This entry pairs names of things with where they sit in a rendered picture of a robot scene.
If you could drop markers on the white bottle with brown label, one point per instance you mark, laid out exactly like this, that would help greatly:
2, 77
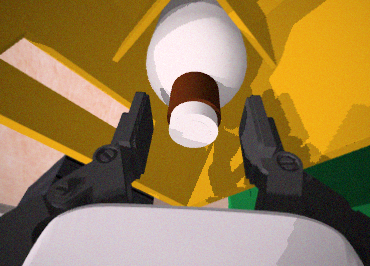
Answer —
196, 63

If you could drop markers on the green crate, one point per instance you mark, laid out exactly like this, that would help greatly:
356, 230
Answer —
348, 175

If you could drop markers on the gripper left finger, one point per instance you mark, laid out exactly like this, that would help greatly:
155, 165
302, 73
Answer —
126, 156

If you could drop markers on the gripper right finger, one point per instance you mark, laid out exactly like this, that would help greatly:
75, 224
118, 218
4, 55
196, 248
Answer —
289, 188

